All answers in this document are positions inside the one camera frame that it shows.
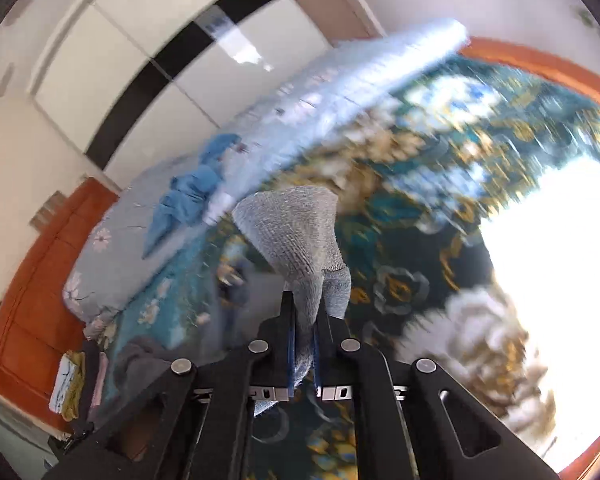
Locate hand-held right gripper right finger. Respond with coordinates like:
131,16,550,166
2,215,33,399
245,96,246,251
314,312,561,480

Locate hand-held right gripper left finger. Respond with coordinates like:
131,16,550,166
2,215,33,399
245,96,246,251
42,291,297,480

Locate beige knit sweater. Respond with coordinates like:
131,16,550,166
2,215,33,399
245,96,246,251
231,186,352,417

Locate olive yellow folded garment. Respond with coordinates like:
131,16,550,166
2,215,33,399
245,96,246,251
62,352,88,421

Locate white folded cloth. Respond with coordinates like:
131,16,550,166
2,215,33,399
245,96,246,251
49,352,76,411

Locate pink folded garment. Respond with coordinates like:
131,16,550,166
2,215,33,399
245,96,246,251
91,355,107,407

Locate orange wooden headboard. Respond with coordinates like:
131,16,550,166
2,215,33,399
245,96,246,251
0,180,121,433

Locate blue garment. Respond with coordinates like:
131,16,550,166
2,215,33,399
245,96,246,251
142,133,243,260

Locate light blue floral duvet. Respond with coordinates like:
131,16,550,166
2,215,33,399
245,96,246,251
62,19,468,326

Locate white wardrobe with black stripe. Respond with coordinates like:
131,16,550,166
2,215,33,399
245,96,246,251
27,0,301,181

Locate grey wall switch panel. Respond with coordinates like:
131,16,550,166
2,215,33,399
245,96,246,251
30,191,67,228

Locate beige door frame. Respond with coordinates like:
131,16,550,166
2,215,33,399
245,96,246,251
257,0,388,46

